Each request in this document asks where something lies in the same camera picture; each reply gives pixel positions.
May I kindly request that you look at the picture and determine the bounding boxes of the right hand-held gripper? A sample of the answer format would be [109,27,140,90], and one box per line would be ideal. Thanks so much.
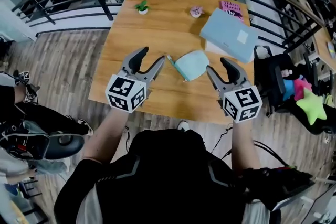
[206,57,263,124]

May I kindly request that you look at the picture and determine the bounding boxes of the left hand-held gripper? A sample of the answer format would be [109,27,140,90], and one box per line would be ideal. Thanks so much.
[105,46,166,114]

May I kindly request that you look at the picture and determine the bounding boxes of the light blue checked cloth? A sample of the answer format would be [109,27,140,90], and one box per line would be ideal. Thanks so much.
[166,50,211,84]

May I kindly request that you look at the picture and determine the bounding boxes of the person's left forearm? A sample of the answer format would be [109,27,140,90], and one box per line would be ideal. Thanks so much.
[83,106,130,165]

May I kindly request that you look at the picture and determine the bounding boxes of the person's right forearm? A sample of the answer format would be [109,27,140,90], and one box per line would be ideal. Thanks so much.
[230,119,262,174]

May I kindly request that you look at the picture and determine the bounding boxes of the light blue storage box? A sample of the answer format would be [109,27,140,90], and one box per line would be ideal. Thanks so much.
[199,7,259,64]

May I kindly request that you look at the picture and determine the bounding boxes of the black office chair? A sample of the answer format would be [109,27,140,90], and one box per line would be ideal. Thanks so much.
[254,46,336,134]

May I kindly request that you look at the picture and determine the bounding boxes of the small green potted plant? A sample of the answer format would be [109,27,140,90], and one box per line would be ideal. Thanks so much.
[134,0,151,16]

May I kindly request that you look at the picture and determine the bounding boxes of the blue pillow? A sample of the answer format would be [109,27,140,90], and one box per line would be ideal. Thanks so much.
[282,79,298,101]

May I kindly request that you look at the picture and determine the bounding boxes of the pink book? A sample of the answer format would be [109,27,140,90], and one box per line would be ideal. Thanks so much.
[219,0,250,25]

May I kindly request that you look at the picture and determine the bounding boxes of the small pink flower pot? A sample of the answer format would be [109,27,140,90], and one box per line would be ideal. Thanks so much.
[190,5,206,19]

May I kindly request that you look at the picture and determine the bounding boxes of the black railing with wooden handrail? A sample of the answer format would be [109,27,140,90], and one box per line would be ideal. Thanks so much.
[12,0,326,55]

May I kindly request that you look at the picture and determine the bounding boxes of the pink pillow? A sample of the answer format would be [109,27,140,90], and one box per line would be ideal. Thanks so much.
[293,78,313,102]

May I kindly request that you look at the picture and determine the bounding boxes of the green star pillow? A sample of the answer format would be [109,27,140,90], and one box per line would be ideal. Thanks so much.
[296,87,328,126]

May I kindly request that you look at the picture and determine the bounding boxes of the long wooden table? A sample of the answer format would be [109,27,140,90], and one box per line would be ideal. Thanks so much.
[312,25,336,73]

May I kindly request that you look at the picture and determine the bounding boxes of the black round stool seat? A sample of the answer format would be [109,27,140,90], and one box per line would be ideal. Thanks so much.
[43,134,85,160]

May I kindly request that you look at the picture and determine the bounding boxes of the person's black shirt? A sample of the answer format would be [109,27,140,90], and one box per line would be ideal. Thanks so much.
[54,128,271,224]

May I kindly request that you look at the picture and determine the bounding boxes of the black equipment bag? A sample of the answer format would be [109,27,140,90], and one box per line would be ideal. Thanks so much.
[243,165,316,212]

